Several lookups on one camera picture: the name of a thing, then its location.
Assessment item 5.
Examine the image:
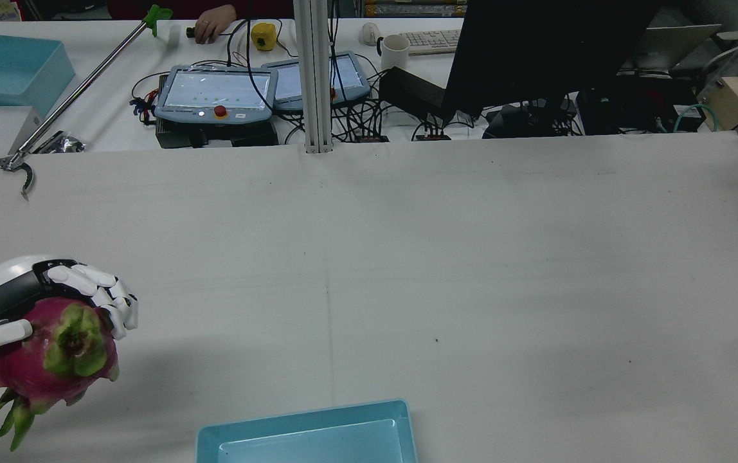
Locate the clear plastic bag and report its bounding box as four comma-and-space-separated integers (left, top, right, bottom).
33, 131, 87, 154

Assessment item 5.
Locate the black box under pendant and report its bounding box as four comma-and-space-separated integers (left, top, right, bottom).
155, 119, 279, 149

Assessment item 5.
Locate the grey blue teach pendant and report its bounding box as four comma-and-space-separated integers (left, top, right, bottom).
261, 50, 372, 114

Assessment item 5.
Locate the person's bare hand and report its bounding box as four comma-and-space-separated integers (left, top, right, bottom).
193, 5, 239, 45

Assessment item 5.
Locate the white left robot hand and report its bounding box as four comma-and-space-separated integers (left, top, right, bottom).
0, 255, 140, 362

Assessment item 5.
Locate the black computer with red logo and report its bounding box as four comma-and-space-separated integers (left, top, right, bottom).
577, 82, 705, 136

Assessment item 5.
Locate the teal network cable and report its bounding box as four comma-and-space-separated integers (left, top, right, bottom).
674, 103, 721, 133

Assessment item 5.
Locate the metal reacher grabber tool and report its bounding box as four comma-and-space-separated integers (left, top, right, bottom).
0, 5, 174, 202

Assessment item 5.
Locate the black Huawei monitor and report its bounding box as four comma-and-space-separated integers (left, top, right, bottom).
443, 0, 660, 122

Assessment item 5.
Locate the teach pendant with red button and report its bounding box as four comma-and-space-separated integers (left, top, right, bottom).
153, 64, 280, 125

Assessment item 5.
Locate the black power adapter box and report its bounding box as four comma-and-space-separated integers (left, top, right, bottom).
378, 66, 457, 120

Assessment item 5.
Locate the yellow emergency stop box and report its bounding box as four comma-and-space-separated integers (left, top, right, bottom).
250, 22, 279, 52

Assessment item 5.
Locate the pink dragon fruit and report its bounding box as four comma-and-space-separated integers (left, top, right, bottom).
0, 295, 121, 453

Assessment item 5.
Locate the light blue plastic bin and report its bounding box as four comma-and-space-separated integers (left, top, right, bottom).
196, 399, 419, 463
0, 31, 77, 118

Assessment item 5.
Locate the white mug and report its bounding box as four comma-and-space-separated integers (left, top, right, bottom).
376, 33, 412, 72

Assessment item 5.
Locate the small white box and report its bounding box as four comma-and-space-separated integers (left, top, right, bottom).
8, 106, 46, 155

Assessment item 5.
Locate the wooden block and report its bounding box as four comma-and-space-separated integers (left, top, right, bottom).
696, 76, 738, 133

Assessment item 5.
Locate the aluminium profile post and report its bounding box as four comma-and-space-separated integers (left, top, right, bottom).
292, 0, 335, 154

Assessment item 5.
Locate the white keyboard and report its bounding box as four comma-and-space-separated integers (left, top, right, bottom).
400, 29, 464, 56

